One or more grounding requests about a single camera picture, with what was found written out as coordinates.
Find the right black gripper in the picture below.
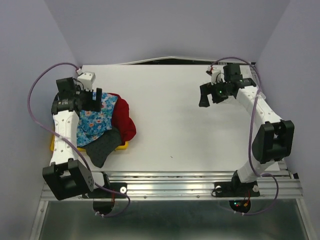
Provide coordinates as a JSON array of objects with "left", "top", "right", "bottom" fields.
[{"left": 198, "top": 77, "right": 233, "bottom": 107}]

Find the blue floral skirt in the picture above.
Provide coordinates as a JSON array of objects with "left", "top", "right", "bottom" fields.
[{"left": 76, "top": 92, "right": 118, "bottom": 148}]

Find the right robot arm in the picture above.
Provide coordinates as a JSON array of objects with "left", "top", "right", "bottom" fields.
[{"left": 198, "top": 63, "right": 295, "bottom": 197}]

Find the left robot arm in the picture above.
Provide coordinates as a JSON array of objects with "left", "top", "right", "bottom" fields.
[{"left": 42, "top": 77, "right": 111, "bottom": 201}]

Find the red skirt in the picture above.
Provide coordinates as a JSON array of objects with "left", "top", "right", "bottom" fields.
[{"left": 110, "top": 93, "right": 137, "bottom": 146}]

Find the dark grey dotted skirt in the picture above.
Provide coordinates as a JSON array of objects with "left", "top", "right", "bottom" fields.
[{"left": 83, "top": 127, "right": 122, "bottom": 168}]

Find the yellow plastic tray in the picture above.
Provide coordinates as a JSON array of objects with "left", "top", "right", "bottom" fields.
[{"left": 49, "top": 129, "right": 129, "bottom": 152}]

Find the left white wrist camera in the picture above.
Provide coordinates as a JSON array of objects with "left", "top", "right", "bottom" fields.
[{"left": 77, "top": 71, "right": 96, "bottom": 91}]

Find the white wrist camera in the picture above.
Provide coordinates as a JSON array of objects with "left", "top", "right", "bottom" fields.
[
  {"left": 77, "top": 71, "right": 96, "bottom": 91},
  {"left": 206, "top": 66, "right": 224, "bottom": 85}
]

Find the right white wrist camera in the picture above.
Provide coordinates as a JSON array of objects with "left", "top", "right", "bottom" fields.
[{"left": 206, "top": 66, "right": 224, "bottom": 85}]

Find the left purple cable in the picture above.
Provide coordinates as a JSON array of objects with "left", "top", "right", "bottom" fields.
[{"left": 26, "top": 62, "right": 131, "bottom": 218}]

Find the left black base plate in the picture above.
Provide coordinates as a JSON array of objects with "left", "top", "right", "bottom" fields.
[{"left": 81, "top": 181, "right": 128, "bottom": 200}]

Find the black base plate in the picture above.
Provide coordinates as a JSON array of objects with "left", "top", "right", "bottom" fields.
[
  {"left": 81, "top": 181, "right": 128, "bottom": 200},
  {"left": 211, "top": 181, "right": 260, "bottom": 199}
]

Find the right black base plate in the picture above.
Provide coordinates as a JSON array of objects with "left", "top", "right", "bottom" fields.
[{"left": 211, "top": 181, "right": 260, "bottom": 199}]

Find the aluminium rail frame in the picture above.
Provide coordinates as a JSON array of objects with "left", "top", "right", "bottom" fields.
[{"left": 29, "top": 59, "right": 316, "bottom": 240}]

